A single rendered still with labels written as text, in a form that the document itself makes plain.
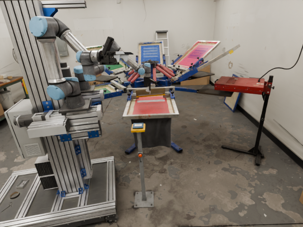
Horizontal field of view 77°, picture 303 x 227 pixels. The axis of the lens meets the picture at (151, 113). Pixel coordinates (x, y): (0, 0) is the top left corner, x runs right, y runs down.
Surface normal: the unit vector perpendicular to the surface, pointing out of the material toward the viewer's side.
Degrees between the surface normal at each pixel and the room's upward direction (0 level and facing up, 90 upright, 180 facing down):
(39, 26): 82
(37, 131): 90
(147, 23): 90
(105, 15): 90
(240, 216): 0
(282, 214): 0
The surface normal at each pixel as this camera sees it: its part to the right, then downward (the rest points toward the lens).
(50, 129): 0.19, 0.39
